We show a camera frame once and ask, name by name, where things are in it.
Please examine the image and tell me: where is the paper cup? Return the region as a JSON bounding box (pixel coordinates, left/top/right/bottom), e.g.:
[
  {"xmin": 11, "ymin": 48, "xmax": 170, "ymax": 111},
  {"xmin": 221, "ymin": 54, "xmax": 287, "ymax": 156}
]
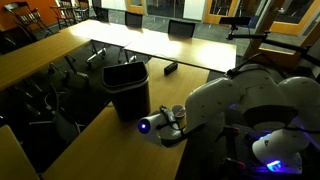
[{"xmin": 171, "ymin": 104, "xmax": 187, "ymax": 129}]

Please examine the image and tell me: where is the small black box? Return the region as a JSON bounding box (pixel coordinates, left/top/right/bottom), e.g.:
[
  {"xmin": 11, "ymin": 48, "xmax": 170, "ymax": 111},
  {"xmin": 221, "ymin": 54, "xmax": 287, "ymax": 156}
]
[{"xmin": 163, "ymin": 61, "xmax": 179, "ymax": 76}]

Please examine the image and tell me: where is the black trash bin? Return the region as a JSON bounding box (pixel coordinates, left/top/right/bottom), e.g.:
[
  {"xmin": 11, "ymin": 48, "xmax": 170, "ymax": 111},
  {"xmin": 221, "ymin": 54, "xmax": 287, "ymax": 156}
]
[{"xmin": 101, "ymin": 60, "xmax": 151, "ymax": 122}]

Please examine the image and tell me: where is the black office chair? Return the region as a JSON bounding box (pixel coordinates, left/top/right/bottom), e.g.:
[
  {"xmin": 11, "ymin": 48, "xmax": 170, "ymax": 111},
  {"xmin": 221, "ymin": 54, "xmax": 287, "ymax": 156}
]
[
  {"xmin": 167, "ymin": 19, "xmax": 197, "ymax": 39},
  {"xmin": 94, "ymin": 6, "xmax": 110, "ymax": 23},
  {"xmin": 124, "ymin": 11, "xmax": 144, "ymax": 29}
]

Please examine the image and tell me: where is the dark rolling chair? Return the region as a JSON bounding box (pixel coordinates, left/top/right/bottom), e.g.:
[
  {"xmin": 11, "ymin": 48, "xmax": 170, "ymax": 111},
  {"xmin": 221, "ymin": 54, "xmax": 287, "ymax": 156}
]
[{"xmin": 28, "ymin": 83, "xmax": 86, "ymax": 145}]

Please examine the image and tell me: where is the wooden chair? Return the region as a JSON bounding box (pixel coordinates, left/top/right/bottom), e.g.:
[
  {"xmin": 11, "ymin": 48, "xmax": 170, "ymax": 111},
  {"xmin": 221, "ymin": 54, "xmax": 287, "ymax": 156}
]
[
  {"xmin": 4, "ymin": 1, "xmax": 54, "ymax": 38},
  {"xmin": 50, "ymin": 1, "xmax": 78, "ymax": 30},
  {"xmin": 74, "ymin": 0, "xmax": 91, "ymax": 22}
]

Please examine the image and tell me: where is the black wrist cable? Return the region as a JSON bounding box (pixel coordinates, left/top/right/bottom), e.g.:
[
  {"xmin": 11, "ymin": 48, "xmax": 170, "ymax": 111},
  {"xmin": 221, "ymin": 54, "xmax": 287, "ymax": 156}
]
[{"xmin": 156, "ymin": 105, "xmax": 206, "ymax": 148}]

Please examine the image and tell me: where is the black camera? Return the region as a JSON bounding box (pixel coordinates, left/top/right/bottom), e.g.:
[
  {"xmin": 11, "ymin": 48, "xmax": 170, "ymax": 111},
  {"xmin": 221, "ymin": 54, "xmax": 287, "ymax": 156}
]
[{"xmin": 218, "ymin": 16, "xmax": 252, "ymax": 26}]

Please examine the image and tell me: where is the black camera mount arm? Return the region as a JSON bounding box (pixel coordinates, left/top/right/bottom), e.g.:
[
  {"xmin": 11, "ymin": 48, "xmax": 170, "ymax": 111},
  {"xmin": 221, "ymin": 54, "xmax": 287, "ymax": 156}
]
[{"xmin": 226, "ymin": 24, "xmax": 320, "ymax": 66}]

